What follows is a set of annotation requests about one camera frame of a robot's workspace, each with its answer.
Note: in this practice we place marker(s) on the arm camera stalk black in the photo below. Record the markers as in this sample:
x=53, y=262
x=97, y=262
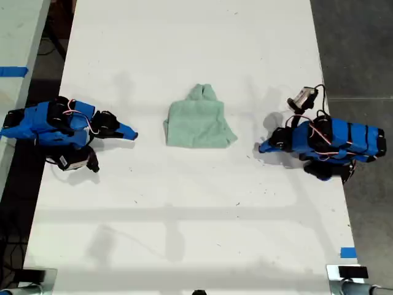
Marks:
x=297, y=118
x=93, y=161

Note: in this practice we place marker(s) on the long blue tape strip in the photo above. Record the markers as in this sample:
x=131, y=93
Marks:
x=13, y=71

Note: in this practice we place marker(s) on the white side table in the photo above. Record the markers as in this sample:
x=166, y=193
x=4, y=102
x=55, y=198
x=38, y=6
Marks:
x=18, y=46

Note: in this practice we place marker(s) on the pale green T-shirt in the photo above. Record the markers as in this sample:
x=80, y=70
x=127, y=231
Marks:
x=196, y=123

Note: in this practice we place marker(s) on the metal corner bracket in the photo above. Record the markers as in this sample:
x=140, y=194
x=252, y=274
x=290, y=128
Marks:
x=333, y=279

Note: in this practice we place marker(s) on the small black box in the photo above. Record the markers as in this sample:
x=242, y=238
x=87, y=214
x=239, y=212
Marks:
x=353, y=272

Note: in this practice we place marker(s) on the grey metal pipe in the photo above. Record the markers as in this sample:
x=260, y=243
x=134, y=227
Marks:
x=24, y=290
x=365, y=289

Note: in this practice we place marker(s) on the arm camera box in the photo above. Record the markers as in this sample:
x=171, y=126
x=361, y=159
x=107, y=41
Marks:
x=72, y=161
x=302, y=97

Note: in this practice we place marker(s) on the short blue tape strip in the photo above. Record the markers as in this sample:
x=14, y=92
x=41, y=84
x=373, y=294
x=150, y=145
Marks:
x=348, y=252

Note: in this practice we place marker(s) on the fixed blue-taped gripper jaw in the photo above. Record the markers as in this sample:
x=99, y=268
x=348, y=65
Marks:
x=267, y=149
x=116, y=136

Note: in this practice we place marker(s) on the moving blue-taped gripper jaw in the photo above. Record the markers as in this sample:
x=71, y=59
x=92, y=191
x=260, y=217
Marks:
x=267, y=143
x=129, y=129

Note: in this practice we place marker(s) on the small black round object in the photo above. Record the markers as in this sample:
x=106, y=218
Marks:
x=199, y=292

